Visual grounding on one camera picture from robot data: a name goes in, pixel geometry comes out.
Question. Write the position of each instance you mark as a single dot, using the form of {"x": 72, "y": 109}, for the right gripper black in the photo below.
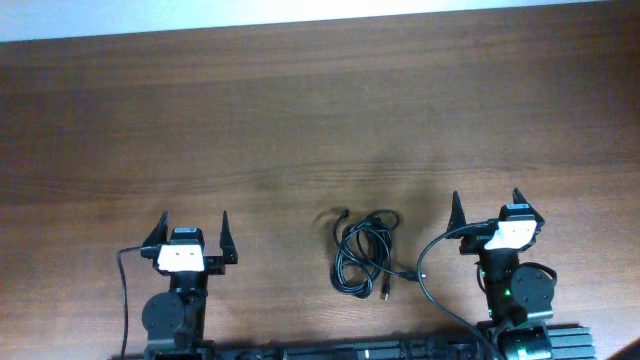
{"x": 470, "y": 245}

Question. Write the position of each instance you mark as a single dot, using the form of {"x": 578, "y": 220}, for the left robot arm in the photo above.
{"x": 175, "y": 319}

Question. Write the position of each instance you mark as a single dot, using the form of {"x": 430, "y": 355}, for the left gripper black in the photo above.
{"x": 214, "y": 264}

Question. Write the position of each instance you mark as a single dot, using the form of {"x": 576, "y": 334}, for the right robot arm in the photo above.
{"x": 519, "y": 295}

